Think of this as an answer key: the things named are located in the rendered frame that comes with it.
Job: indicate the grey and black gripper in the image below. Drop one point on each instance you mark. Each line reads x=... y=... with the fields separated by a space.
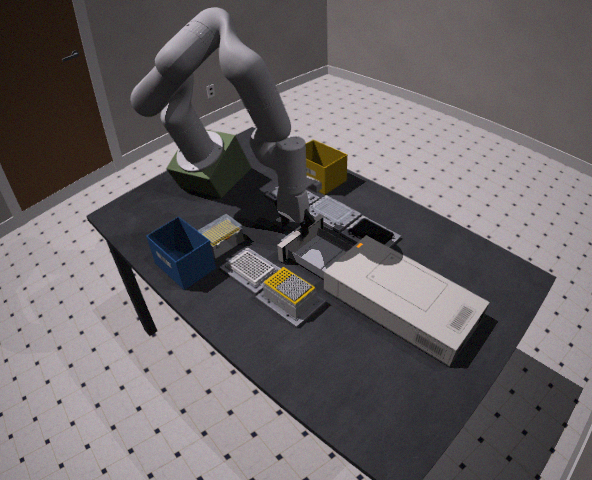
x=296 y=208

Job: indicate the dark blue open bin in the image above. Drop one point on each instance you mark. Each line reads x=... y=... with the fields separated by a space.
x=179 y=239

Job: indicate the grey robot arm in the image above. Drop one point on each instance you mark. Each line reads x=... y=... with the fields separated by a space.
x=250 y=76

